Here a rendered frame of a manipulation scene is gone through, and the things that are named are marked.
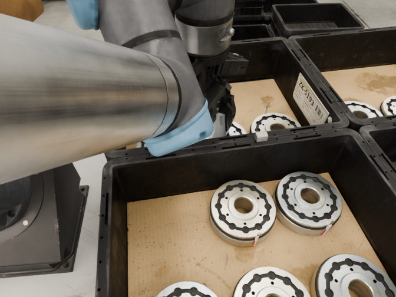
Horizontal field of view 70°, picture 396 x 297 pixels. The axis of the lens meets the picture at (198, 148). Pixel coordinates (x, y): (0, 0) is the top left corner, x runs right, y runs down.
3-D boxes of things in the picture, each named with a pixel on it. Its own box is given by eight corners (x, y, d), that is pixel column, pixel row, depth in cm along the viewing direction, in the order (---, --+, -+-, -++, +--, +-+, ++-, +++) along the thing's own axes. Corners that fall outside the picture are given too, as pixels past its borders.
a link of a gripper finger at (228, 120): (210, 128, 52) (203, 88, 46) (215, 122, 53) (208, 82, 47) (233, 134, 50) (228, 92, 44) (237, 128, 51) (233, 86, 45)
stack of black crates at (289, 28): (268, 103, 170) (286, 30, 136) (258, 73, 189) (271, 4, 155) (333, 100, 172) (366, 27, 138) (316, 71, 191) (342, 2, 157)
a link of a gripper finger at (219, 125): (203, 162, 53) (195, 123, 47) (218, 142, 56) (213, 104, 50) (218, 167, 51) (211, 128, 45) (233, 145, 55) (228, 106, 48)
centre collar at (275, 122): (283, 119, 57) (283, 117, 56) (294, 137, 54) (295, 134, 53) (260, 124, 56) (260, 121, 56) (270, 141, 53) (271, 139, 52)
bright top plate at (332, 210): (294, 235, 41) (295, 233, 41) (266, 180, 48) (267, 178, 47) (354, 219, 43) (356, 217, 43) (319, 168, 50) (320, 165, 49)
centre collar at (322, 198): (302, 214, 43) (303, 212, 43) (287, 187, 46) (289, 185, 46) (330, 207, 44) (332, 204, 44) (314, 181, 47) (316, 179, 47)
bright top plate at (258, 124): (288, 111, 59) (289, 108, 59) (313, 145, 53) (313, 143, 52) (243, 119, 58) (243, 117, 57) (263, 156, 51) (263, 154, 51)
